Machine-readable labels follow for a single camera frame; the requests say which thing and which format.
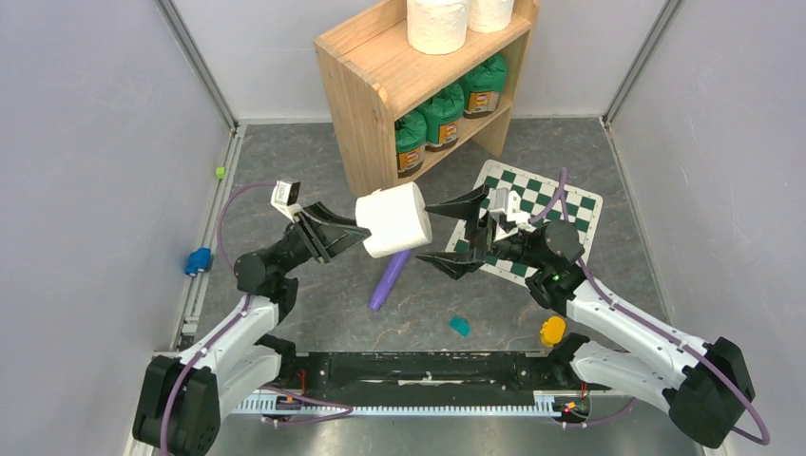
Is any white toilet roll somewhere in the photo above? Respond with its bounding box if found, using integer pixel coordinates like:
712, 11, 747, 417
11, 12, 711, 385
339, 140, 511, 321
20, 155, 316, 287
468, 0, 514, 33
355, 181, 432, 258
406, 0, 470, 55

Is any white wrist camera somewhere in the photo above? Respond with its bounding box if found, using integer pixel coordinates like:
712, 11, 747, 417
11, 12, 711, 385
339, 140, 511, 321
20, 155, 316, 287
488, 188, 531, 241
271, 180, 301, 222

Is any green roll orange label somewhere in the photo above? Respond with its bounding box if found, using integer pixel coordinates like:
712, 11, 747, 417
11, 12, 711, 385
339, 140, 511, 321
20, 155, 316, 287
415, 83, 464, 152

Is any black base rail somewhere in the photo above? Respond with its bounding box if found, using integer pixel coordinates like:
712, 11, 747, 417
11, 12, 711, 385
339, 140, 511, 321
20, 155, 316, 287
272, 351, 583, 408

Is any purple toy microphone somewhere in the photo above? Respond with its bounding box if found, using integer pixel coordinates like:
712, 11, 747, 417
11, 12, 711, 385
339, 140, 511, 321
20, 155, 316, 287
368, 250, 412, 312

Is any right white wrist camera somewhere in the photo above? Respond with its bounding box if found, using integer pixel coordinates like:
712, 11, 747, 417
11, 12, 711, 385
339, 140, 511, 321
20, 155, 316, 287
488, 188, 531, 241

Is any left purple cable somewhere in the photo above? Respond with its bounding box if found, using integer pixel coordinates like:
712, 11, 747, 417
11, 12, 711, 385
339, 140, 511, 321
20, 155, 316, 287
157, 182, 354, 456

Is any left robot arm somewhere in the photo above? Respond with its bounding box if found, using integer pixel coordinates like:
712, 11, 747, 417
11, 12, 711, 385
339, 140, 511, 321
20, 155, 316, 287
132, 202, 371, 455

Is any white toilet roll front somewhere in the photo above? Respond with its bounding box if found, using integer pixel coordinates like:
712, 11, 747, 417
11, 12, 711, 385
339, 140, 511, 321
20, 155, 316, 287
468, 0, 514, 33

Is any yellow toy piece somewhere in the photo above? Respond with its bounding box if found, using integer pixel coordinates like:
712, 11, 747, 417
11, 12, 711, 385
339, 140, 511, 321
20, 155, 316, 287
539, 315, 566, 348

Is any white toilet roll back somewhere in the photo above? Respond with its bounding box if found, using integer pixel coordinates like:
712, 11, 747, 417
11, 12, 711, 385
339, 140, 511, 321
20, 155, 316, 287
355, 181, 432, 258

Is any wooden shelf unit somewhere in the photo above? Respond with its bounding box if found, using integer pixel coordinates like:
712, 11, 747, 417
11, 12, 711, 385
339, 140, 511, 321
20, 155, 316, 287
314, 0, 541, 197

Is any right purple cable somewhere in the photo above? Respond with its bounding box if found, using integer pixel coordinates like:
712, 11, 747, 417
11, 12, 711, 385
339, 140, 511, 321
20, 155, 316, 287
528, 166, 771, 447

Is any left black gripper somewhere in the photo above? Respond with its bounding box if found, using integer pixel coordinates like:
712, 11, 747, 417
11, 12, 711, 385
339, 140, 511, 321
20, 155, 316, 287
269, 201, 376, 275

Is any green white chessboard mat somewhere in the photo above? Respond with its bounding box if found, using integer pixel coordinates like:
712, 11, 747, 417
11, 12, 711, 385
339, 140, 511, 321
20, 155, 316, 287
473, 160, 604, 286

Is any purple cable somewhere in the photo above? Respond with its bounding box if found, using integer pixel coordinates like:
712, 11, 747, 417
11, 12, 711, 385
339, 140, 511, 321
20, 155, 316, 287
157, 182, 354, 456
528, 166, 771, 447

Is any teal small block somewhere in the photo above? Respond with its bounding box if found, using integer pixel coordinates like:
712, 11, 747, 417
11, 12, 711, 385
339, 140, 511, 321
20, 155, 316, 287
449, 315, 471, 337

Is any blue toy car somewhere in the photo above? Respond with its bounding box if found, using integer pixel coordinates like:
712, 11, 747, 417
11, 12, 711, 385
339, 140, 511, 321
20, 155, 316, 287
184, 247, 212, 277

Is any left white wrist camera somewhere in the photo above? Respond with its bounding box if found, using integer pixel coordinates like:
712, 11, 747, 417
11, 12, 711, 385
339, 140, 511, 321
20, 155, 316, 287
271, 180, 301, 222

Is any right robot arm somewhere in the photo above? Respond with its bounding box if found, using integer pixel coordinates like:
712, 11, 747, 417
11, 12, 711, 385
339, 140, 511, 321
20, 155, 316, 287
417, 184, 771, 448

